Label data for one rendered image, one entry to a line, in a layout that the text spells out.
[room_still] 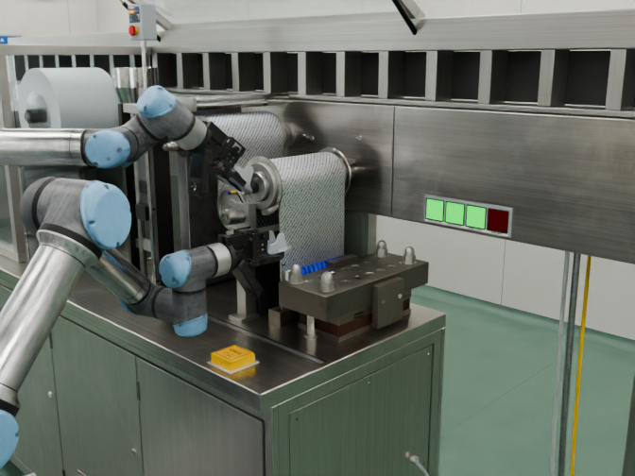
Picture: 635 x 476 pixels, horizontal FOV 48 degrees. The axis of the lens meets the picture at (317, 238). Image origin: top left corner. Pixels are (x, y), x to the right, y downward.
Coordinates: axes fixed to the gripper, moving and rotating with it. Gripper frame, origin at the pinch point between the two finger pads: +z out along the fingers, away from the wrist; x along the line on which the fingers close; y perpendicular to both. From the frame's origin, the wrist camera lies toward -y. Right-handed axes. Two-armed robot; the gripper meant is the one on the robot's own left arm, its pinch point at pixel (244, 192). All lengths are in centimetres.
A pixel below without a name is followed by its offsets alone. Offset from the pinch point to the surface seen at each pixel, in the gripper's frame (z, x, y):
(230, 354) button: 4.2, -17.7, -37.4
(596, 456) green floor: 195, -37, -1
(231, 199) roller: 5.6, 10.3, -0.5
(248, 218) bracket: 4.8, -0.6, -4.8
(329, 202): 20.2, -8.0, 10.3
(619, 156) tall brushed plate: 20, -76, 32
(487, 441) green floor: 179, 1, -14
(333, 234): 27.0, -8.0, 4.3
